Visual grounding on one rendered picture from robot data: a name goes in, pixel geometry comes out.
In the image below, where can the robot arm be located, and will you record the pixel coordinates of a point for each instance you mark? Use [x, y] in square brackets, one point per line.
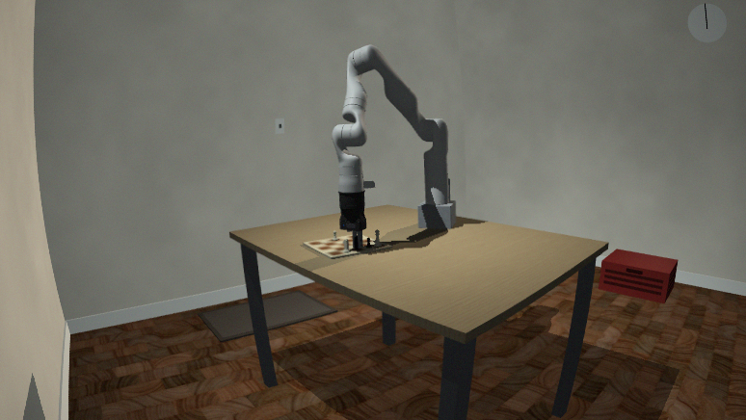
[403, 98]

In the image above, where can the brown and cream chessboard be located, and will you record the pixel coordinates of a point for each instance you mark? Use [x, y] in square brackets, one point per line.
[334, 249]

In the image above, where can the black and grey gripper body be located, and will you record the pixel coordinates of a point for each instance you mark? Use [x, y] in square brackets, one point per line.
[351, 201]

